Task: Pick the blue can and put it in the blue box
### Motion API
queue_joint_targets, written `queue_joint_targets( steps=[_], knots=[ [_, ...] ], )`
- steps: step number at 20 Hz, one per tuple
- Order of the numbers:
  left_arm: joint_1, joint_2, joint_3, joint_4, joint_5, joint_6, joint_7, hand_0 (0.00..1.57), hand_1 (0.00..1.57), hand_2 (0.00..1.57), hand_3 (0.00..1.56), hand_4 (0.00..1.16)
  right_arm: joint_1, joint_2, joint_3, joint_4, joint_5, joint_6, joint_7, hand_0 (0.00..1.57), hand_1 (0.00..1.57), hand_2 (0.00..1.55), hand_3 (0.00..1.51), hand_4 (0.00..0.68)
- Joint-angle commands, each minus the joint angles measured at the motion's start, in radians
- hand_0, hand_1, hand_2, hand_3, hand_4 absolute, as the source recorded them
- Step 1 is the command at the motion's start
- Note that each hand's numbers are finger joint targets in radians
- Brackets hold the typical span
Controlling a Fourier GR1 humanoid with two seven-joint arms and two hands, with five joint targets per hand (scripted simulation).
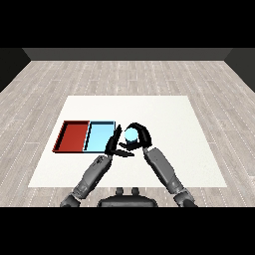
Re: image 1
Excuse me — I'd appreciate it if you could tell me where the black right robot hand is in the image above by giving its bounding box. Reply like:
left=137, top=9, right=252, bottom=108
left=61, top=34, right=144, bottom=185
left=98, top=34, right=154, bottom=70
left=119, top=122, right=153, bottom=150

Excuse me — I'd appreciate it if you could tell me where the small blue can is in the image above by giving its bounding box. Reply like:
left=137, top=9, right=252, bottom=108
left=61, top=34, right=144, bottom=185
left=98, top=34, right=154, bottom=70
left=124, top=127, right=139, bottom=145

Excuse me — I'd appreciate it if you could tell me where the red shallow open box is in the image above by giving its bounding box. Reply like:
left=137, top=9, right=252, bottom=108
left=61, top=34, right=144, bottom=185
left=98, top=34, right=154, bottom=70
left=52, top=120, right=91, bottom=154

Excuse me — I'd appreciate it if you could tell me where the dark grey robot body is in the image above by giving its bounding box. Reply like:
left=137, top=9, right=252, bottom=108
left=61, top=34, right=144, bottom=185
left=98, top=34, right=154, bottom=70
left=97, top=187, right=159, bottom=208

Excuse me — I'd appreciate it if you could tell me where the light blue shallow open box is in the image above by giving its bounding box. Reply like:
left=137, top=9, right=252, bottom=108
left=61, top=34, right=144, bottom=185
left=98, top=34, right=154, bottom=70
left=82, top=120, right=117, bottom=153

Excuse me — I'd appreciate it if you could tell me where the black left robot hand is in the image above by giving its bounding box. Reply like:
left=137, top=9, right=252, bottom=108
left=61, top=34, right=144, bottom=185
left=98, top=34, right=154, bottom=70
left=104, top=124, right=135, bottom=158

